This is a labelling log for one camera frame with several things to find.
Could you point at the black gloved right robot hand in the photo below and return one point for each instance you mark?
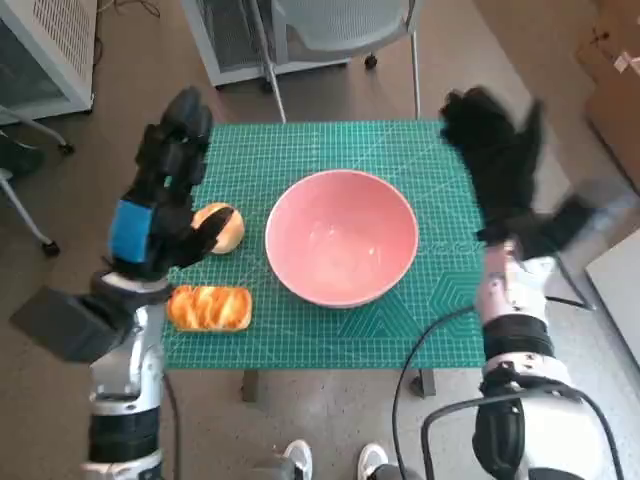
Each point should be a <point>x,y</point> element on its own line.
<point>500,165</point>

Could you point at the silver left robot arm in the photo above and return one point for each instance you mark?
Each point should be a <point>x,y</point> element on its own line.
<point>125,360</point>

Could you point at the white panel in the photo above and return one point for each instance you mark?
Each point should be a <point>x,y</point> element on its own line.
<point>617,285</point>

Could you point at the white perforated cabinet on casters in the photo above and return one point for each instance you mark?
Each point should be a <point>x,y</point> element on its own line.
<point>225,50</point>

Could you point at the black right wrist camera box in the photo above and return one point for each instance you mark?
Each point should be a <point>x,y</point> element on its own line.
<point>565,225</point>

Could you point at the grey mesh chair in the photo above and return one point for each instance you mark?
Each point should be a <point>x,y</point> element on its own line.
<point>350,25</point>

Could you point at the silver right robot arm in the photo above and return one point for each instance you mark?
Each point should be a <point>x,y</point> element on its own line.
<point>515,300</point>

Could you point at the large white perforated cabinet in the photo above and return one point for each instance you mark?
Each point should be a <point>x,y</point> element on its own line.
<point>50,50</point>

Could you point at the brown cardboard box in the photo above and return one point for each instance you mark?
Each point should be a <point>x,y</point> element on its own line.
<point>620,100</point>

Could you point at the round toy bread bun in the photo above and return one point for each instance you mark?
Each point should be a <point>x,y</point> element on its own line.
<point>232,237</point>

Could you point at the pink bowl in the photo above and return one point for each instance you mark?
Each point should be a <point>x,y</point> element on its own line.
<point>340,235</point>

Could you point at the green cutting mat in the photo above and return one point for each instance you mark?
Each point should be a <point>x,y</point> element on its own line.
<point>325,145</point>

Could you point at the grey table leg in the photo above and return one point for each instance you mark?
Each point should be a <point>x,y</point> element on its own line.
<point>425,382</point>
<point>251,385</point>

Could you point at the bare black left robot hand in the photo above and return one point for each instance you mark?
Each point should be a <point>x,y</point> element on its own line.
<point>165,225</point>

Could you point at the grey office chair base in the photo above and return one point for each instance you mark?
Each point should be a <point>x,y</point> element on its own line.
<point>50,246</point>

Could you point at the white shoe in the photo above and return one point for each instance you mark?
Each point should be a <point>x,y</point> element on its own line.
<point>298,457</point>
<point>373,457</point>

